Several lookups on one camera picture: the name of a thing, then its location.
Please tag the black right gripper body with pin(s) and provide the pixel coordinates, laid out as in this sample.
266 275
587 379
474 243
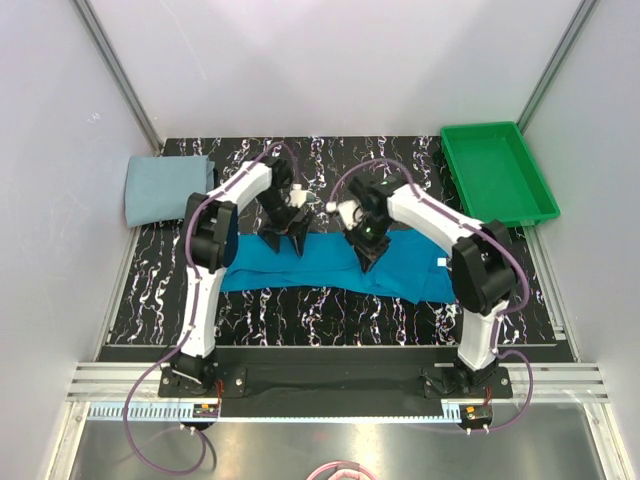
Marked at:
371 232

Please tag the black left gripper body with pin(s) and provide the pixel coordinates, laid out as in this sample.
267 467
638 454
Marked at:
279 213

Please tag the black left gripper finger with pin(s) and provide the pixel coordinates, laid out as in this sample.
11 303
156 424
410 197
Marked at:
297 234
272 239

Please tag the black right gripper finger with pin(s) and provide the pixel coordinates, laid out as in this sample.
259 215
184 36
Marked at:
365 259
378 251

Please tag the bright blue t shirt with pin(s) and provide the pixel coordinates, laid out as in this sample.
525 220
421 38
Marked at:
413 268

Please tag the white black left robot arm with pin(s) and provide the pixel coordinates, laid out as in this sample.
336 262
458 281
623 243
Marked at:
211 243

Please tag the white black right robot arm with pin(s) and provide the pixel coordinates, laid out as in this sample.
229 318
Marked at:
482 271

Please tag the folded light blue t shirt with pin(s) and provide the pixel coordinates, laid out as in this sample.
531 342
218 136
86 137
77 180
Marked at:
157 188

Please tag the green plastic bin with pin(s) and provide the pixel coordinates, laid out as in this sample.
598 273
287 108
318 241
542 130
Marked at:
496 175

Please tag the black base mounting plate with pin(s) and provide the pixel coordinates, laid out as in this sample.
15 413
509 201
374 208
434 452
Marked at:
424 380

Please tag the right orange connector block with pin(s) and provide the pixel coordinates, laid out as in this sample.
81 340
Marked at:
477 413

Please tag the orange connector block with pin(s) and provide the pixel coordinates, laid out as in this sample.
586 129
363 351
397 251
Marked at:
477 413
206 410

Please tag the left orange connector block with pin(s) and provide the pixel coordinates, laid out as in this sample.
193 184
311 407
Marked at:
206 410

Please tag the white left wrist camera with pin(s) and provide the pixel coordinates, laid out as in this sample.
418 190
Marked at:
298 196

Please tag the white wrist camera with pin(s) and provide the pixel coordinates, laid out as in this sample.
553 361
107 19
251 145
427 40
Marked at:
349 212
298 196

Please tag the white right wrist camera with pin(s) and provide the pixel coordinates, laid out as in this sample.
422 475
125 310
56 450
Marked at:
349 212

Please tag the white slotted cable duct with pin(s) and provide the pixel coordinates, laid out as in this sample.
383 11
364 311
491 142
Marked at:
424 412

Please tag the aluminium frame rail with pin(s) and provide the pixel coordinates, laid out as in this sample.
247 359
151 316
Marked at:
543 382

